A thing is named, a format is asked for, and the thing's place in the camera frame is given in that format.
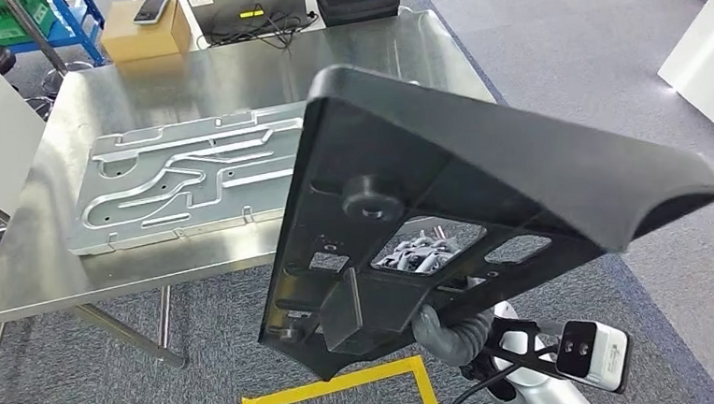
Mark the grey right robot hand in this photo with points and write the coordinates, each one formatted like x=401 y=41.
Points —
x=419 y=256

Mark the black plastic car part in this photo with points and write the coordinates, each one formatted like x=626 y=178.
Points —
x=515 y=153

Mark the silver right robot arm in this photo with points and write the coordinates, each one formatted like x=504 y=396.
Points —
x=452 y=343

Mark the stainless steel workbench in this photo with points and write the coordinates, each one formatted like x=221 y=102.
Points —
x=201 y=86

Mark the blue metal shelf rack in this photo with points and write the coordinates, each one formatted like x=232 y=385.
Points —
x=89 y=37

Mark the stamped sheet metal panel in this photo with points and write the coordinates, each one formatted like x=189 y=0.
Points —
x=208 y=203

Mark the black soft case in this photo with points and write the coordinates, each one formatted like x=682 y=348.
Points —
x=357 y=8

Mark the yellow black tag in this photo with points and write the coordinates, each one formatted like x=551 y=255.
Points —
x=252 y=11

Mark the brown cardboard box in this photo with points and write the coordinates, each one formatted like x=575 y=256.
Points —
x=149 y=42

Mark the black smartphone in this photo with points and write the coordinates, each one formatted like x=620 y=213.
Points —
x=151 y=8

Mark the chrome stool base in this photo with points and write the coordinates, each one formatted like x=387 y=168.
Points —
x=67 y=78

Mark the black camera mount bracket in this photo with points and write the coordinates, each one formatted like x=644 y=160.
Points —
x=543 y=363

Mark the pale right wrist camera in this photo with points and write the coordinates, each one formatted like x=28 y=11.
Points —
x=608 y=359

